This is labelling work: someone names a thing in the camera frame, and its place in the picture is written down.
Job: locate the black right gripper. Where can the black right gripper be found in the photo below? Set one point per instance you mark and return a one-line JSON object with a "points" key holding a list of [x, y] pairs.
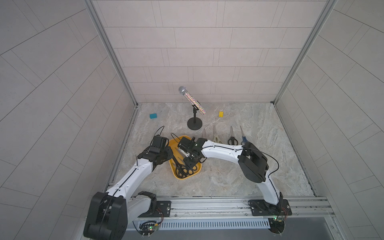
{"points": [[191, 159]]}

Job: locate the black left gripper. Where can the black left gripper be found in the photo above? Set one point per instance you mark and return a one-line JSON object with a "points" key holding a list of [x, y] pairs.
{"points": [[170, 154]]}

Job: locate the cream handled scissors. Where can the cream handled scissors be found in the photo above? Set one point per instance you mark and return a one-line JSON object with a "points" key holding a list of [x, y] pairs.
{"points": [[216, 137]]}

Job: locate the large black scissors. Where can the large black scissors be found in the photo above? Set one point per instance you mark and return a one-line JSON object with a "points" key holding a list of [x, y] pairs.
{"points": [[182, 171]]}

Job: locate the black handled scissors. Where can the black handled scissors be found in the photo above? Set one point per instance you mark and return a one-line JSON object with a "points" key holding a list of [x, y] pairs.
{"points": [[232, 140]]}

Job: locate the blue handled scissors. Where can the blue handled scissors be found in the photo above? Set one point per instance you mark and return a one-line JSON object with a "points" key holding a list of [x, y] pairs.
{"points": [[244, 138]]}

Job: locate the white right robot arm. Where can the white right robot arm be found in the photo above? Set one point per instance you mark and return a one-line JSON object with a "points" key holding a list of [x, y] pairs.
{"points": [[253, 163]]}

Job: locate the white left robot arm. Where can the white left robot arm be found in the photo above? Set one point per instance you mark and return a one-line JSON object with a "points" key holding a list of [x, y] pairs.
{"points": [[120, 195]]}

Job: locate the black microphone stand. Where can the black microphone stand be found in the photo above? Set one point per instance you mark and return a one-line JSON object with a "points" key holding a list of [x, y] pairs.
{"points": [[194, 123]]}

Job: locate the glitter microphone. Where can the glitter microphone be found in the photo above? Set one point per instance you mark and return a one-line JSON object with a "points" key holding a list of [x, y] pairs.
{"points": [[183, 91]]}

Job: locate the left circuit board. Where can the left circuit board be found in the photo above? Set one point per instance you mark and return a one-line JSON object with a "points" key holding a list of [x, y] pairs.
{"points": [[147, 228]]}

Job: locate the circuit board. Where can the circuit board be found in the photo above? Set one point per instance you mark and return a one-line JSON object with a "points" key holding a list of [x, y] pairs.
{"points": [[276, 226], [147, 228]]}

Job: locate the white vent grille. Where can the white vent grille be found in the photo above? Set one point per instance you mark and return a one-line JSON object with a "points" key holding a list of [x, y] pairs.
{"points": [[215, 224]]}

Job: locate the right circuit board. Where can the right circuit board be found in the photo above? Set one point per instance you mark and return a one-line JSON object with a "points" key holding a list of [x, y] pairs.
{"points": [[276, 226]]}

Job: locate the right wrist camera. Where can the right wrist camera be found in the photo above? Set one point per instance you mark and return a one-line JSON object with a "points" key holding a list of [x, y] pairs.
{"points": [[186, 144]]}

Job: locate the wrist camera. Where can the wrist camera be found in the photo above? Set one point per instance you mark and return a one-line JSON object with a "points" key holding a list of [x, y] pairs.
{"points": [[159, 142], [186, 144]]}

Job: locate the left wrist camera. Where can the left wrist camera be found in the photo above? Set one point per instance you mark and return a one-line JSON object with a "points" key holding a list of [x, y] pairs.
{"points": [[159, 142]]}

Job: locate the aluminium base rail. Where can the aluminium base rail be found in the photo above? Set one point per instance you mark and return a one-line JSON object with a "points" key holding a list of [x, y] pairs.
{"points": [[197, 208]]}

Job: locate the aluminium corner post left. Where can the aluminium corner post left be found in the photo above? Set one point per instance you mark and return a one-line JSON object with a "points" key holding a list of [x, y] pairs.
{"points": [[108, 46]]}

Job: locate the aluminium corner post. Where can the aluminium corner post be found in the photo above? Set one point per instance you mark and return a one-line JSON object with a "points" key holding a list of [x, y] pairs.
{"points": [[324, 15], [108, 46]]}

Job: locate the aluminium corner post right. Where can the aluminium corner post right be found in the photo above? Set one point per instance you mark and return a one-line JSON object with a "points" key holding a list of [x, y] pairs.
{"points": [[324, 15]]}

